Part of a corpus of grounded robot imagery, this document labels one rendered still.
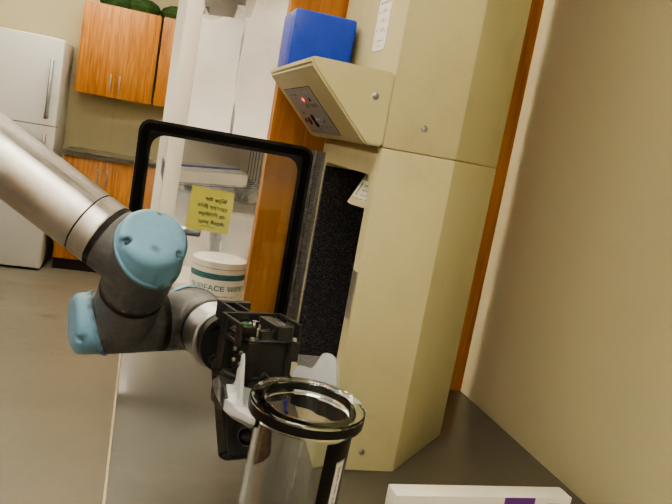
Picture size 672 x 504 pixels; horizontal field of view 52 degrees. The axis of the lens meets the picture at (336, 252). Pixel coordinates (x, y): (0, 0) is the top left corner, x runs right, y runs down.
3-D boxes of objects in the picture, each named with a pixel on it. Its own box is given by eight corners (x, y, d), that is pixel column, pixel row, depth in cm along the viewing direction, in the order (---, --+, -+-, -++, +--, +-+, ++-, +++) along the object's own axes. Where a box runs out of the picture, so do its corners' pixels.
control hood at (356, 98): (324, 138, 124) (334, 81, 123) (382, 147, 94) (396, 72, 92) (261, 126, 121) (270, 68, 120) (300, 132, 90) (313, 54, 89)
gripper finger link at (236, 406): (228, 367, 61) (232, 340, 70) (219, 432, 61) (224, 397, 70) (264, 371, 61) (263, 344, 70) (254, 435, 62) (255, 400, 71)
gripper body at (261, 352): (240, 326, 69) (199, 298, 79) (229, 409, 70) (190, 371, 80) (308, 327, 73) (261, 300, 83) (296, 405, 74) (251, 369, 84)
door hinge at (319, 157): (286, 358, 131) (322, 151, 125) (289, 363, 128) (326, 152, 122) (278, 358, 130) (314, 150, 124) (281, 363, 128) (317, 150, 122)
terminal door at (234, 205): (278, 362, 129) (315, 148, 123) (111, 339, 125) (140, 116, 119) (278, 361, 130) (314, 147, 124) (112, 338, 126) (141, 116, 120)
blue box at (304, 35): (332, 80, 121) (341, 27, 120) (348, 78, 112) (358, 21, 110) (276, 69, 118) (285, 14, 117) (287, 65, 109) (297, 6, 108)
